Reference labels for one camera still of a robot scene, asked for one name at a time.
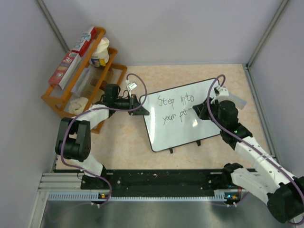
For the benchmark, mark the red white foil box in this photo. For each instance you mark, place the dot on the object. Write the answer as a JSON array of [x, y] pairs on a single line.
[[84, 41]]

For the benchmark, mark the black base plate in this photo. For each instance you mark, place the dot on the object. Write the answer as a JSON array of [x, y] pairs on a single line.
[[167, 183]]

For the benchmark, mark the grey whiteboard eraser block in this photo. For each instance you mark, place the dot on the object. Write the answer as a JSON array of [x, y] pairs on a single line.
[[239, 102]]

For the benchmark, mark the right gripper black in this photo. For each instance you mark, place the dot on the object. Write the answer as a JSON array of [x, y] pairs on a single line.
[[201, 110]]

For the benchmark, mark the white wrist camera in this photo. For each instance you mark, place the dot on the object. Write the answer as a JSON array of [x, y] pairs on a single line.
[[222, 94], [130, 85]]

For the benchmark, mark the white whiteboard black frame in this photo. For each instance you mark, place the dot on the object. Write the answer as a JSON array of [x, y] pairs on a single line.
[[169, 125]]

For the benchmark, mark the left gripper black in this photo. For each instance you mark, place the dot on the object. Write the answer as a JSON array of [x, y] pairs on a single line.
[[133, 102]]

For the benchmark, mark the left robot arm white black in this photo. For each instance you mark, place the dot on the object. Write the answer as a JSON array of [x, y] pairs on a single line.
[[74, 134]]

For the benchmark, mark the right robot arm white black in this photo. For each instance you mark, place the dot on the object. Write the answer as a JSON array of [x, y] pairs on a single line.
[[278, 189]]

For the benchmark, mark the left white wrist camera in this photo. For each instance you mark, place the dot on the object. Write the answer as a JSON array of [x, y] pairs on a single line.
[[130, 85]]

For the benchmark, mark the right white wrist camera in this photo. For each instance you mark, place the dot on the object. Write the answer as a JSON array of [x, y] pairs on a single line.
[[222, 94]]

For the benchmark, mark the clear box of brown items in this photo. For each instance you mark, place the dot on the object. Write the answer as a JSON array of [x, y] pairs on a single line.
[[88, 80]]

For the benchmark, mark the red white wrap box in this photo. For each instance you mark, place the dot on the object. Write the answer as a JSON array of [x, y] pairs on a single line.
[[65, 70]]

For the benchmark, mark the grey slotted cable duct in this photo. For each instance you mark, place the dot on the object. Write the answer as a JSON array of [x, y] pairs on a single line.
[[218, 196]]

